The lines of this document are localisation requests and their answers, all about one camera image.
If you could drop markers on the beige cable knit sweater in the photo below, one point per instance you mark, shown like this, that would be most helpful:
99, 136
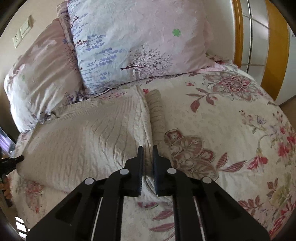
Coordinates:
95, 138

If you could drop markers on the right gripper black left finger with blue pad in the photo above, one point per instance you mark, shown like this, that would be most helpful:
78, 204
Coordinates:
93, 210

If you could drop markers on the pink floral pillow left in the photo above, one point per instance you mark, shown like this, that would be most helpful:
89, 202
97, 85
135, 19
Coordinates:
45, 77

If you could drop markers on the cream floral bed sheet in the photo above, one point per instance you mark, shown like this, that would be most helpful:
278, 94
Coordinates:
221, 125

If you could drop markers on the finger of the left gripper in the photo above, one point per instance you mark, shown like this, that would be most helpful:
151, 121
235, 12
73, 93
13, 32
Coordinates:
9, 164

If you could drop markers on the pink lavender print pillow right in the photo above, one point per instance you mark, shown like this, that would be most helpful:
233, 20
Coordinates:
117, 42

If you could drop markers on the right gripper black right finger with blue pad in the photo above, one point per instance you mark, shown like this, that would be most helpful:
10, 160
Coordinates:
202, 209

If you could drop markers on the dark screen by window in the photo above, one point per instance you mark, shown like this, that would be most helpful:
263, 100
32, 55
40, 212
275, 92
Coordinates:
7, 144

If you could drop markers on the white wall switch plate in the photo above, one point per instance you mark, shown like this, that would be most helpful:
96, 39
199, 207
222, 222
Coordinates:
22, 31

